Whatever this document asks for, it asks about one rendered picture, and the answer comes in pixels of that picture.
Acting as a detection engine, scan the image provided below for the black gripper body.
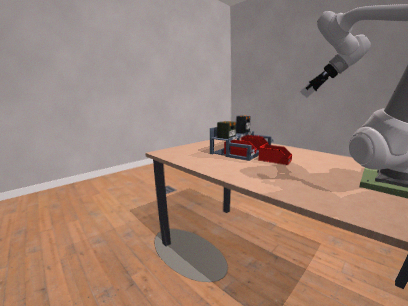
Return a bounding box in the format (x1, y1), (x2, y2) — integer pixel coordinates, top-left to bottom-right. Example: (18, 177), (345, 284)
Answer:
(324, 64), (338, 79)

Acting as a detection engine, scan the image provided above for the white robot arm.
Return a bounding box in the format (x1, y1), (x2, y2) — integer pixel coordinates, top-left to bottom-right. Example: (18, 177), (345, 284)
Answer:
(317, 4), (408, 188)

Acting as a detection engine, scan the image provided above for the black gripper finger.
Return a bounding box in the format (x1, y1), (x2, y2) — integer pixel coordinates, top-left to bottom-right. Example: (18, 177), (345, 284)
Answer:
(300, 71), (328, 95)
(304, 80), (326, 98)

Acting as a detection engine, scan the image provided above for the red bin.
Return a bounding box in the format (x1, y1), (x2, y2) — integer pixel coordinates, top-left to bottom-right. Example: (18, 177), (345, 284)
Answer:
(224, 140), (257, 157)
(241, 135), (269, 150)
(258, 144), (292, 165)

